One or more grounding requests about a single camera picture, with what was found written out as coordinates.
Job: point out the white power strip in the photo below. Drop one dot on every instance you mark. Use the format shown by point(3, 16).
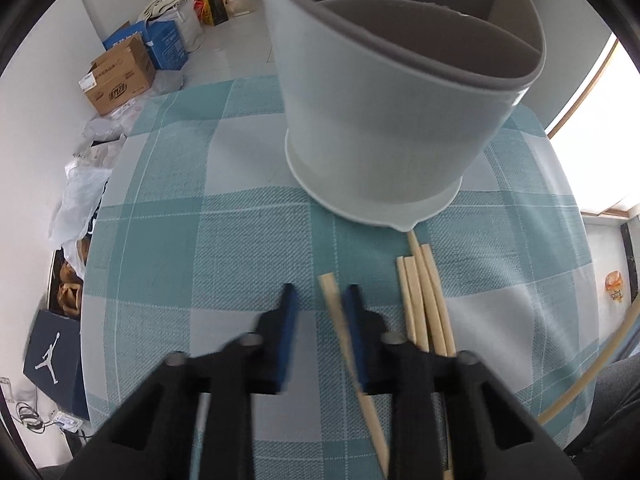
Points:
point(67, 420)

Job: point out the blue cardboard box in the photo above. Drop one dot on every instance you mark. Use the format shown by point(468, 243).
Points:
point(167, 45)

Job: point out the white plastic bags heap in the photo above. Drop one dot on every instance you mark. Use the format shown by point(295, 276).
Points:
point(80, 195)

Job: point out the beige plastic bag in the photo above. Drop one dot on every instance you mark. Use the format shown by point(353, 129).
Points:
point(237, 2)

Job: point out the person's dark trousers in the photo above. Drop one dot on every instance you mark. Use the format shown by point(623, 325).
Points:
point(620, 410)

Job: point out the navy shoe box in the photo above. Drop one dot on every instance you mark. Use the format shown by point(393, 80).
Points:
point(55, 360)

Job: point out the white grey utensil holder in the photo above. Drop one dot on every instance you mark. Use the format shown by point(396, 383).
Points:
point(375, 135)

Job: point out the bundle of bamboo chopsticks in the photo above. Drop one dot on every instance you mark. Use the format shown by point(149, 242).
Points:
point(425, 300)

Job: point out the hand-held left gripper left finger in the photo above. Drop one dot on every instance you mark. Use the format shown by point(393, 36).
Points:
point(286, 340)

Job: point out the brown shiny object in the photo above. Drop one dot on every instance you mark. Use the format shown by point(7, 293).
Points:
point(70, 295)

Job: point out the single bamboo chopstick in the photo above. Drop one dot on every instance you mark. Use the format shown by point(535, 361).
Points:
point(332, 300)
point(590, 377)

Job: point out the cream canvas tote bag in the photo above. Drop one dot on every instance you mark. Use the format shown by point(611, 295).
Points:
point(170, 5)

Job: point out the bright window gold frame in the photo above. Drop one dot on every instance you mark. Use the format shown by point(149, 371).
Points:
point(600, 160)

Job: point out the orange plastic bag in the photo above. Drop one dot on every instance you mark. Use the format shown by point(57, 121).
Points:
point(615, 287)

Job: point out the brown cardboard box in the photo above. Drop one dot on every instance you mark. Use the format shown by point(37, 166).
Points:
point(120, 80)

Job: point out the black yellow bag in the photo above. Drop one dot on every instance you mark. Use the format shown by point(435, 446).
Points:
point(216, 7)

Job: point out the teal checkered tablecloth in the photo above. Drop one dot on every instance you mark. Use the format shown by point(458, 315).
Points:
point(200, 260)

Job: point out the red snack bag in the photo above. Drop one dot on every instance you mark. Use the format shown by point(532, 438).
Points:
point(201, 6)

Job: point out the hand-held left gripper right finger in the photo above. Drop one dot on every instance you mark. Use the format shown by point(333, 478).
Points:
point(357, 332)

